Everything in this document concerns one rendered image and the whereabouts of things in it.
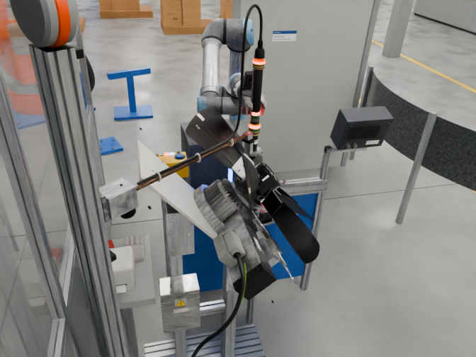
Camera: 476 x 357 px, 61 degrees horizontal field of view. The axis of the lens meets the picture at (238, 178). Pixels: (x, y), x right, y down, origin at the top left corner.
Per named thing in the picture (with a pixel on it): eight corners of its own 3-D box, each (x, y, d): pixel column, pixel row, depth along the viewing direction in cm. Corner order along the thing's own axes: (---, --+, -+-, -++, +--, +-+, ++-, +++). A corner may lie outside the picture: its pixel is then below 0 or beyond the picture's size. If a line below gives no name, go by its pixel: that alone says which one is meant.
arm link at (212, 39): (199, 11, 186) (196, 106, 171) (223, 12, 187) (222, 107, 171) (200, 28, 197) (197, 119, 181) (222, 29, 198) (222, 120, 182)
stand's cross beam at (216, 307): (184, 319, 180) (183, 313, 178) (183, 312, 183) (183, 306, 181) (225, 312, 184) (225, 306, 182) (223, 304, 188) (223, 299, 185)
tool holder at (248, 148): (251, 160, 155) (252, 137, 150) (236, 154, 159) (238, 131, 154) (265, 152, 161) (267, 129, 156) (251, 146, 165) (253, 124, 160)
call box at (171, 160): (155, 183, 194) (154, 163, 188) (154, 172, 202) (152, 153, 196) (188, 180, 197) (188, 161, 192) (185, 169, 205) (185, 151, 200)
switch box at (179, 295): (163, 333, 164) (160, 295, 152) (161, 315, 172) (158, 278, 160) (200, 326, 168) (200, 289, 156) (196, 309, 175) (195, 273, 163)
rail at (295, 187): (162, 210, 207) (161, 197, 202) (161, 205, 210) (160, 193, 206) (325, 192, 227) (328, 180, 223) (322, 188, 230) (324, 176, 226)
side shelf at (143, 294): (87, 314, 145) (86, 309, 144) (92, 247, 174) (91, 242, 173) (155, 303, 151) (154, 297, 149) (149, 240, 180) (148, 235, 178)
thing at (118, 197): (108, 224, 112) (104, 199, 108) (93, 214, 116) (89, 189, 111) (138, 208, 119) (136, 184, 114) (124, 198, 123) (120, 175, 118)
